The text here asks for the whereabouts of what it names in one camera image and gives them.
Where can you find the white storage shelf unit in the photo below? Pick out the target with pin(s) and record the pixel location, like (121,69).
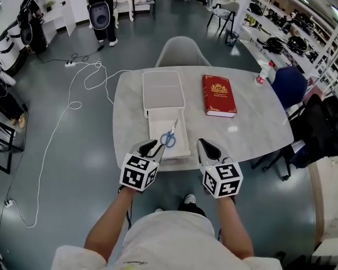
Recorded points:
(252,33)

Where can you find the white desk with shelves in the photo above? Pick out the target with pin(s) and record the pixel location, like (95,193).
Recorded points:
(56,18)

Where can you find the blue chair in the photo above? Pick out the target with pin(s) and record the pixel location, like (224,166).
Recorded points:
(288,86)

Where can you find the black office chair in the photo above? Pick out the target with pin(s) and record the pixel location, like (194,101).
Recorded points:
(318,134)

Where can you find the person's white shoe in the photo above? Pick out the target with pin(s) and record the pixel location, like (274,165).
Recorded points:
(190,198)

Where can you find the white drawer box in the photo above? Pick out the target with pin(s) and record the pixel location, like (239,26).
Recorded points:
(162,94)

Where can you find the white round machine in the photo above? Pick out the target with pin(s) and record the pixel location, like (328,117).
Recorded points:
(7,46)

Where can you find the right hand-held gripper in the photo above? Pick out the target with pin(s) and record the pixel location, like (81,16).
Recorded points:
(222,179)

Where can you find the black mesh waste basket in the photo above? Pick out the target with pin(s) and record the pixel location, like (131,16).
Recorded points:
(231,38)

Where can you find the person's right forearm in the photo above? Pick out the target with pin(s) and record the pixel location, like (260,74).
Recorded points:
(231,226)

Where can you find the small potted plant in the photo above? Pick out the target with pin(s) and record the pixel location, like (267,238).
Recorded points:
(50,5)

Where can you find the red hardcover book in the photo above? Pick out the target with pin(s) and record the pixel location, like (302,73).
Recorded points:
(218,94)

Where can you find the white power strip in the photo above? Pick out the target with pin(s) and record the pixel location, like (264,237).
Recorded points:
(70,64)
(9,203)

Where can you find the clear plastic water bottle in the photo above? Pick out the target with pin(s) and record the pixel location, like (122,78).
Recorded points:
(262,76)

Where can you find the grey chair with black legs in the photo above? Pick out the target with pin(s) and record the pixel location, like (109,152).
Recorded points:
(226,11)

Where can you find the black metal rack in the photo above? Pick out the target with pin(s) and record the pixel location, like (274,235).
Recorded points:
(1,139)

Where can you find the person's white shirt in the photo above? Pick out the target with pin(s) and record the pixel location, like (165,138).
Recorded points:
(169,243)

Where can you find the black cooking pot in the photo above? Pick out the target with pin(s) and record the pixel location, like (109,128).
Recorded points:
(297,43)
(274,44)

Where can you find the person's left forearm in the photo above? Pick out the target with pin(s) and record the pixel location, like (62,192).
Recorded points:
(110,221)

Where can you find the person's black trousers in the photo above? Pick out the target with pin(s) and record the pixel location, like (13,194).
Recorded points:
(191,209)

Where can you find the light grey shell chair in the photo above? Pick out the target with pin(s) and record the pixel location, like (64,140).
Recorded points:
(183,52)

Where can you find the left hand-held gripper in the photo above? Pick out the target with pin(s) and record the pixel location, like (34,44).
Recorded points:
(136,173)

